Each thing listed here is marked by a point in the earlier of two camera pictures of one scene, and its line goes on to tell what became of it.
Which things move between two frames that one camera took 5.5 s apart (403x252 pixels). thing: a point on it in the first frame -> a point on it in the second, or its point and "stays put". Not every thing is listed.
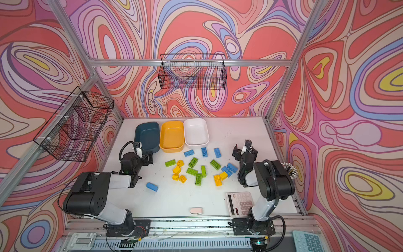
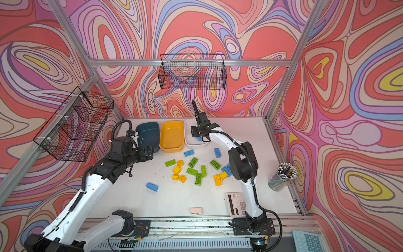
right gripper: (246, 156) -> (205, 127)
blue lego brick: (189, 153) stays put
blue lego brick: (217, 152) stays put
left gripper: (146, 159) -> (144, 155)
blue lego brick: (226, 170) stays put
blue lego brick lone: (151, 186) stays put
